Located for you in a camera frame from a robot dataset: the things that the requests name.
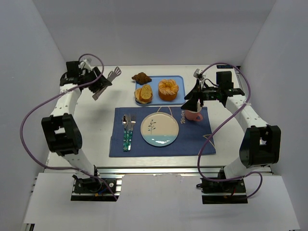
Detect fork with green handle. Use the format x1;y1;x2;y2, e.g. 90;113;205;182
128;115;136;151

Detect purple cable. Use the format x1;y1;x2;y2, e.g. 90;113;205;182
19;53;118;200
197;62;263;199

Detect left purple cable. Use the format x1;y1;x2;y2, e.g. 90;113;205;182
19;53;118;200

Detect right blue label sticker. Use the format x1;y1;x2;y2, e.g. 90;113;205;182
216;64;233;69

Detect pink mug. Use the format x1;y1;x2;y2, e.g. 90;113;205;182
184;102;203;122

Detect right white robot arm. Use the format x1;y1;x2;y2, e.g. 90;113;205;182
181;69;281;180

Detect blue cloth placemat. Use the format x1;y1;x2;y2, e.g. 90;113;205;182
109;107;212;157

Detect white and blue plate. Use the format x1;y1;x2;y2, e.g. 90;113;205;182
140;112;179;147

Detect blue plastic tray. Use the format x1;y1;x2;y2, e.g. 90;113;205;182
134;76;185;106

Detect aluminium table edge rail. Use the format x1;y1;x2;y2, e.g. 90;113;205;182
44;165;275;180

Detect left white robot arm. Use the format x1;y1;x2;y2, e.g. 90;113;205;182
41;58;112;179

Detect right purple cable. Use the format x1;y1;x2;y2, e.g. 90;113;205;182
197;62;263;199

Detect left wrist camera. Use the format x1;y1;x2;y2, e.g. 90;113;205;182
78;58;92;71

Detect sliced toast bread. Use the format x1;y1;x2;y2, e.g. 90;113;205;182
134;84;153;104

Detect brown croissant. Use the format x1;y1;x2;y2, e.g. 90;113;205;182
131;72;152;85

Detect round orange sugared bun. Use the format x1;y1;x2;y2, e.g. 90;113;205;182
158;79;179;101

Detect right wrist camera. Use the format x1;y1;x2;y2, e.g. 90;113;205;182
193;69;205;81

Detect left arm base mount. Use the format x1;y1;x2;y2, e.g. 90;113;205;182
71;178;119;202

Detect spoon with green handle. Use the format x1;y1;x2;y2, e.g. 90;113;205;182
122;114;128;152

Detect metal tongs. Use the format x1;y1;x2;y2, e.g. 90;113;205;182
92;66;122;101

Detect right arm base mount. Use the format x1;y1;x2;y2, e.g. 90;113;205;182
196;178;248;205

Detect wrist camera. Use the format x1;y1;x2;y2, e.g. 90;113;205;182
78;58;92;71
193;69;205;81

